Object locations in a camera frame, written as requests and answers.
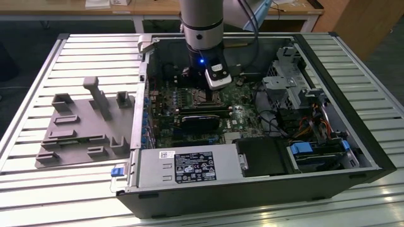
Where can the silver chipset heatsink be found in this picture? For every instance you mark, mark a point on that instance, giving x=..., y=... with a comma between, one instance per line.
x=233, y=137

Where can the green motherboard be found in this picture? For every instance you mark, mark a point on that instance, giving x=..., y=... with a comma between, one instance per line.
x=249, y=113

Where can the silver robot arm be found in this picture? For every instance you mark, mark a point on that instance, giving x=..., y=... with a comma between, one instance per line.
x=201, y=19

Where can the blue disk carrier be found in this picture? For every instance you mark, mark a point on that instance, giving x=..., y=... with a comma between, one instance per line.
x=301, y=148

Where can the green RAM stick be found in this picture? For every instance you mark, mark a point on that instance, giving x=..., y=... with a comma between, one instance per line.
x=66, y=142

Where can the grey power supply unit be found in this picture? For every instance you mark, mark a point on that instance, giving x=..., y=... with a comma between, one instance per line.
x=150, y=170

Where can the black plastic bay cover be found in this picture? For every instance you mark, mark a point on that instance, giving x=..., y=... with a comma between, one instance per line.
x=261, y=156

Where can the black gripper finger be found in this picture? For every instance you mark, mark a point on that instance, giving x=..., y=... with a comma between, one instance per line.
x=193, y=76

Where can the blue plastic clip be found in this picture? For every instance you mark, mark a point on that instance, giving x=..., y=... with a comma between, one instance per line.
x=345, y=144

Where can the grey plastic parts rack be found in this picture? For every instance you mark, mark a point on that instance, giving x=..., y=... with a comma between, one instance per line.
x=78, y=118

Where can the wooden desk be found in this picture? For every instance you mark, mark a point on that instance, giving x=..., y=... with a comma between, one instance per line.
x=62, y=10

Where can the silver metal drive cage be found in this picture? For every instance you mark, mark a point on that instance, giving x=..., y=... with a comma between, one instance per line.
x=284, y=94

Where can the wooden cabinet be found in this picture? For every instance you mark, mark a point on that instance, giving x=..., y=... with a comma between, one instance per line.
x=362, y=23

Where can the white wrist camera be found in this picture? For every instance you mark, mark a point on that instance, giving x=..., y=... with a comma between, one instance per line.
x=218, y=78

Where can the blue case latch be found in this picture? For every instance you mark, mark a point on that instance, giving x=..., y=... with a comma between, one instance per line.
x=117, y=171

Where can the CPU socket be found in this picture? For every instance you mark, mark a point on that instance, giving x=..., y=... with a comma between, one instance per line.
x=221, y=106

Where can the black open PC case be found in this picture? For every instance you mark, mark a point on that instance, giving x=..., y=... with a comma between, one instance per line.
x=220, y=201

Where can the white cardboard box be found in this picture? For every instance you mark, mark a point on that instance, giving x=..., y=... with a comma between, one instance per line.
x=97, y=4
x=120, y=2

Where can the black RAM slot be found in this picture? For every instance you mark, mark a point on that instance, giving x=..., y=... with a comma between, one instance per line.
x=205, y=107
x=224, y=113
x=205, y=111

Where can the black graphics card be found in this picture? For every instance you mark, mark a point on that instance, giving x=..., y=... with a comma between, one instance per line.
x=198, y=123

